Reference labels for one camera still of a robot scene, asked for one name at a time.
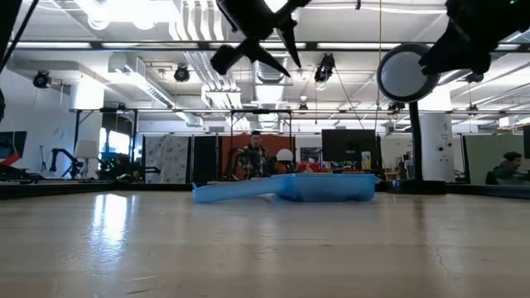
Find thin black cable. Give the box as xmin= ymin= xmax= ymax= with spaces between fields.
xmin=0 ymin=0 xmax=41 ymax=74

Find white patterned panel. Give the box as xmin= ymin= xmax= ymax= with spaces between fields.
xmin=143 ymin=135 xmax=190 ymax=185

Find white floor lamp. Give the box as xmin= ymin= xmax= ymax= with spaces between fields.
xmin=73 ymin=140 xmax=99 ymax=180

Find blue plastic box lid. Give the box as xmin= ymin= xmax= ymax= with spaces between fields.
xmin=191 ymin=176 xmax=291 ymax=204

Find blue plastic supply box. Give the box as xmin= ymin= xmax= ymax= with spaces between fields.
xmin=274 ymin=172 xmax=377 ymax=204

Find grey-green partition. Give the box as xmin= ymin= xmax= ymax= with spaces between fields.
xmin=462 ymin=133 xmax=525 ymax=185

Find black table edge rail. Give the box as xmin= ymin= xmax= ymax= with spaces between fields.
xmin=0 ymin=180 xmax=530 ymax=200

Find wall screen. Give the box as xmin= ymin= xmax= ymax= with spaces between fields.
xmin=0 ymin=130 xmax=28 ymax=161

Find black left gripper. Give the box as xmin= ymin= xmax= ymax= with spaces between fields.
xmin=210 ymin=0 xmax=312 ymax=79

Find orange partition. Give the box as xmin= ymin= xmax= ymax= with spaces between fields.
xmin=220 ymin=133 xmax=296 ymax=180

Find overhead bar light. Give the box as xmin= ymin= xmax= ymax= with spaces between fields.
xmin=0 ymin=40 xmax=530 ymax=52

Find white column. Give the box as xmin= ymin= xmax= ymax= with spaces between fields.
xmin=418 ymin=112 xmax=455 ymax=184

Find red boxes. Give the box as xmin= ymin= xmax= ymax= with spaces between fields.
xmin=296 ymin=161 xmax=323 ymax=174

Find person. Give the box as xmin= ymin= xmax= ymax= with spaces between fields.
xmin=484 ymin=151 xmax=530 ymax=186
xmin=236 ymin=130 xmax=277 ymax=180

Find red object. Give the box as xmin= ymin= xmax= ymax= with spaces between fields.
xmin=2 ymin=151 xmax=29 ymax=167

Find silver round air duct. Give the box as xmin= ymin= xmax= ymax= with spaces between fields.
xmin=243 ymin=0 xmax=304 ymax=86

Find black partition panel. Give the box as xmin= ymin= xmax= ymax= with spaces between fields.
xmin=190 ymin=135 xmax=219 ymax=184

